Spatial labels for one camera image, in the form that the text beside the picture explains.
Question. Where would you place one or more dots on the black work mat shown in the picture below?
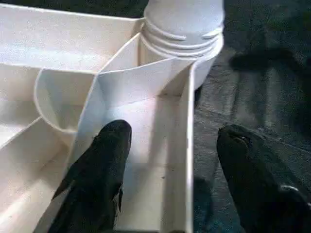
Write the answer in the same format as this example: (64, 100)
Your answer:
(255, 97)

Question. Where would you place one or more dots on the white plastic table top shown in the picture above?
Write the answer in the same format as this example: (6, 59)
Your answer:
(48, 48)

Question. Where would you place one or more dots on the white plastic table leg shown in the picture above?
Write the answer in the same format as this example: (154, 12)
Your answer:
(182, 21)

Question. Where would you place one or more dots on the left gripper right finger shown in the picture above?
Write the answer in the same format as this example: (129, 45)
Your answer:
(255, 184)

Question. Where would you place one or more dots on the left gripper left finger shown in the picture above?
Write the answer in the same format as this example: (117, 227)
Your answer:
(97, 182)

